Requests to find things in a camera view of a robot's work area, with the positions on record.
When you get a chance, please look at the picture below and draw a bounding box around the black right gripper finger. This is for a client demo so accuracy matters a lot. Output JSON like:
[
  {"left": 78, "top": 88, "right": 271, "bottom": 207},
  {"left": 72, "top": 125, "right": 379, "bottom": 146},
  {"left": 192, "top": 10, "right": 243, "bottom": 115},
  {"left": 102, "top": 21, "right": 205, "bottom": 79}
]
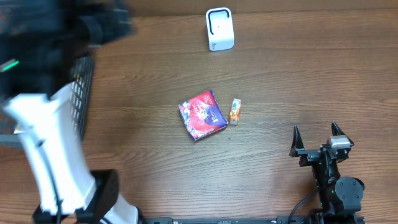
[
  {"left": 289, "top": 125, "right": 304, "bottom": 156},
  {"left": 331, "top": 121, "right": 354, "bottom": 146}
]

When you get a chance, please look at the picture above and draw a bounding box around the small orange candy pack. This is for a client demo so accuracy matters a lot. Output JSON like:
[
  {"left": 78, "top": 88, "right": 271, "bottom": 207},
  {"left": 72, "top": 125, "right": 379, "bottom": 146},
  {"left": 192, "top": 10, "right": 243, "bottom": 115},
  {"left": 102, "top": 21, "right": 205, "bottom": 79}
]
[{"left": 229, "top": 98, "right": 242, "bottom": 125}]

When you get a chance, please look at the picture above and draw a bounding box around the red purple snack packet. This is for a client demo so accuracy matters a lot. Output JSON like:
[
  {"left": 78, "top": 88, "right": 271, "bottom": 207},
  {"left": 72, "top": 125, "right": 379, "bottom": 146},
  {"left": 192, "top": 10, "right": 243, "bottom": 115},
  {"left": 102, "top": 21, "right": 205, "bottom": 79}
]
[{"left": 178, "top": 90, "right": 228, "bottom": 141}]

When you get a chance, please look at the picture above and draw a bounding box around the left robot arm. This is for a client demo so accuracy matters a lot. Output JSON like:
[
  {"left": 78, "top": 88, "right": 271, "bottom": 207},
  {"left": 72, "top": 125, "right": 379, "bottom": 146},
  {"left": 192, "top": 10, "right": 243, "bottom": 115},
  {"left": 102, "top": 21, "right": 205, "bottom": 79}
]
[{"left": 1, "top": 1, "right": 142, "bottom": 223}]

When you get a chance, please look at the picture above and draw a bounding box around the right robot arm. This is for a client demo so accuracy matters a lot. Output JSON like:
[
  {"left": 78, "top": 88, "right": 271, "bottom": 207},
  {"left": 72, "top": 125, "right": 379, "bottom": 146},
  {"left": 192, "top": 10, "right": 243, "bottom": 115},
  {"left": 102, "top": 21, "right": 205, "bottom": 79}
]
[{"left": 289, "top": 122, "right": 365, "bottom": 223}]

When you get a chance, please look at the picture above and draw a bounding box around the white barcode scanner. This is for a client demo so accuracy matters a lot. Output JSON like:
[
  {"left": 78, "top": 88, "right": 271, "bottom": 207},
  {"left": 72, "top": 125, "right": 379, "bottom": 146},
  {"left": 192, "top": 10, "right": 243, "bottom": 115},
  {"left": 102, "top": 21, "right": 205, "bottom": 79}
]
[{"left": 205, "top": 7, "right": 234, "bottom": 52}]

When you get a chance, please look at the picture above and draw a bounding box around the grey plastic mesh basket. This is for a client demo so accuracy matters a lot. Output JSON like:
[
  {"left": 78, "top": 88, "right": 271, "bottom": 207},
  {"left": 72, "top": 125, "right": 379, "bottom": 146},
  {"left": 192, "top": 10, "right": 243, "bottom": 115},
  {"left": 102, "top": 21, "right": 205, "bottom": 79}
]
[{"left": 1, "top": 54, "right": 95, "bottom": 148}]

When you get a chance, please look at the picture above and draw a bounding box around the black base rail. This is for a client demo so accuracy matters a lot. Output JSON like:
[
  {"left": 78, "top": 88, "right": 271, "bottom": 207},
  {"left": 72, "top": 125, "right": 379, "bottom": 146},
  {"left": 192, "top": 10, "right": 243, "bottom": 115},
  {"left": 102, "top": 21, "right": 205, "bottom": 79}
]
[{"left": 138, "top": 215, "right": 366, "bottom": 224}]

